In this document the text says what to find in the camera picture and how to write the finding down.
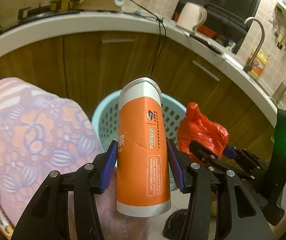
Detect dark kitchen window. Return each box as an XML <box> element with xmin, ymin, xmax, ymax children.
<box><xmin>172</xmin><ymin>0</ymin><xmax>260</xmax><ymax>54</ymax></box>

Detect red plastic bag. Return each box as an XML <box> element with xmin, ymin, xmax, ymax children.
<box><xmin>177</xmin><ymin>102</ymin><xmax>229</xmax><ymax>165</ymax></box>

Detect red container on counter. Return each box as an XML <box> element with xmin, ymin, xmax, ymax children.
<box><xmin>197</xmin><ymin>25</ymin><xmax>217</xmax><ymax>39</ymax></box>

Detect pink floral tablecloth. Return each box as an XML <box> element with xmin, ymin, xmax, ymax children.
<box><xmin>0</xmin><ymin>77</ymin><xmax>149</xmax><ymax>239</ymax></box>

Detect black power cable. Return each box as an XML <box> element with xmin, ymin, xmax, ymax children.
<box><xmin>125</xmin><ymin>0</ymin><xmax>167</xmax><ymax>81</ymax></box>

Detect wooden base cabinets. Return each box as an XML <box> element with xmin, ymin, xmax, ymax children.
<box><xmin>0</xmin><ymin>31</ymin><xmax>274</xmax><ymax>159</ymax></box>

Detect yellow detergent bottle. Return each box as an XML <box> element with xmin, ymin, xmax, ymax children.
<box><xmin>249</xmin><ymin>49</ymin><xmax>270</xmax><ymax>79</ymax></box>

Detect black gas stove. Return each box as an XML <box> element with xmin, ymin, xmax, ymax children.
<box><xmin>0</xmin><ymin>0</ymin><xmax>83</xmax><ymax>34</ymax></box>

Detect orange white paper cup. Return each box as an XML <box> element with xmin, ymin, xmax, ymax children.
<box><xmin>117</xmin><ymin>77</ymin><xmax>171</xmax><ymax>217</ymax></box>

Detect white electric kettle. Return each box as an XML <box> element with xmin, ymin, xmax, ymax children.
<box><xmin>176</xmin><ymin>2</ymin><xmax>207</xmax><ymax>34</ymax></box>

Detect orange snack bag front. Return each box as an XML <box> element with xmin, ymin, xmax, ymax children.
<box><xmin>0</xmin><ymin>206</ymin><xmax>14</xmax><ymax>239</ymax></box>

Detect chrome sink faucet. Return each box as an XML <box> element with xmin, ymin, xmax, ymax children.
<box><xmin>242</xmin><ymin>16</ymin><xmax>266</xmax><ymax>74</ymax></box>

